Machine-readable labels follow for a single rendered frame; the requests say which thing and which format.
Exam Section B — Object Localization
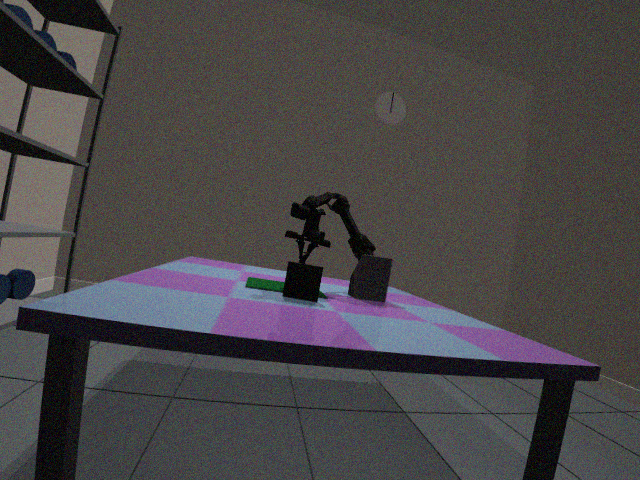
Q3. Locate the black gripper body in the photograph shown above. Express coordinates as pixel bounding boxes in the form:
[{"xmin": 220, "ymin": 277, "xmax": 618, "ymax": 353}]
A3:
[{"xmin": 285, "ymin": 221, "xmax": 331, "ymax": 248}]

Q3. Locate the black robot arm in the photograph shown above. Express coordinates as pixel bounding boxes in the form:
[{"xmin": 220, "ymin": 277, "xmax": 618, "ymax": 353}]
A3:
[{"xmin": 290, "ymin": 192, "xmax": 376, "ymax": 262}]

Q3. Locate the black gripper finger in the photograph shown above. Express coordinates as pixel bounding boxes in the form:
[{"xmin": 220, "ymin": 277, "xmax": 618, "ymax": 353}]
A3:
[
  {"xmin": 306, "ymin": 244, "xmax": 319, "ymax": 260},
  {"xmin": 296, "ymin": 240, "xmax": 305, "ymax": 259}
]

